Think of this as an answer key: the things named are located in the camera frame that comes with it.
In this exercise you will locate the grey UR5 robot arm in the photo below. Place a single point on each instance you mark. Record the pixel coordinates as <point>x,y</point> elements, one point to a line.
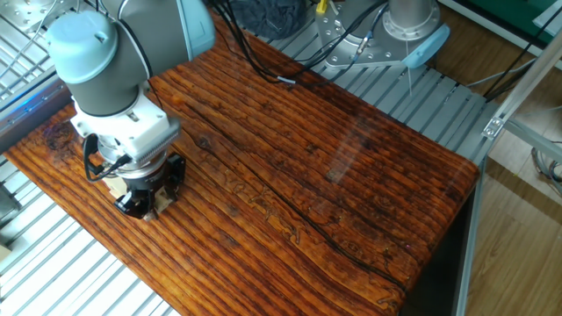
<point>101,57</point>

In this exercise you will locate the grey aluminium rail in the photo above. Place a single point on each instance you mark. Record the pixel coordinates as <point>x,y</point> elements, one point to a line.
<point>26,118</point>

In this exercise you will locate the green panel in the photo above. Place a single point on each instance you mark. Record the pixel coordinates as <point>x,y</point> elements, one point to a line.
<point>505,11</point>

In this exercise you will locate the wood grain table cover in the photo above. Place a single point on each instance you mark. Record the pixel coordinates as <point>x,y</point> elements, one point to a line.
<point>307,197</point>

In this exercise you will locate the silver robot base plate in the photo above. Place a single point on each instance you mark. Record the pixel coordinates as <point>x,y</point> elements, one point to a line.
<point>347,50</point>

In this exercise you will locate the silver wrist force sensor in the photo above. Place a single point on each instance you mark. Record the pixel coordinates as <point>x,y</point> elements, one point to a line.
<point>131,167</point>

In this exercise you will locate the aluminium table leg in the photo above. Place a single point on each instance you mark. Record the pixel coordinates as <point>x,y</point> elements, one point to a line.
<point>470,246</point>

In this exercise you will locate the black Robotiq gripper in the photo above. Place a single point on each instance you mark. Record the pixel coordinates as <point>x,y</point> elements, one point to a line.
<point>147,180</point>

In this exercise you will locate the aluminium frame post with bracket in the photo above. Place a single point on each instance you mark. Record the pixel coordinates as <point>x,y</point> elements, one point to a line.
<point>527,79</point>

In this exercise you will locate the dark grey cloth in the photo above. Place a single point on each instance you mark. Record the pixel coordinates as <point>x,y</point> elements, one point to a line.
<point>272,17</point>

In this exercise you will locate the white printed wrist mount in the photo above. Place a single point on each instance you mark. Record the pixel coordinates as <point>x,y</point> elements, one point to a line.
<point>131,127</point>

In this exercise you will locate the yellow plastic piece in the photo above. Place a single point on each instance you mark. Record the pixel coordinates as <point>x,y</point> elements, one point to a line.
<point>322,6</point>

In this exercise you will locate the wooden Jenga tower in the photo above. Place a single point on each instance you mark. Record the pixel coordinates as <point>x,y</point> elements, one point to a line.
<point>115,186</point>

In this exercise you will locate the aluminium cross beam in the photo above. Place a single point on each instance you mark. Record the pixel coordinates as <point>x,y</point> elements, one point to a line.
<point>535,140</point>

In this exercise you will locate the perforated silver plate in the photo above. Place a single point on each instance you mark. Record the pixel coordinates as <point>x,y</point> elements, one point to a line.
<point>26,11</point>

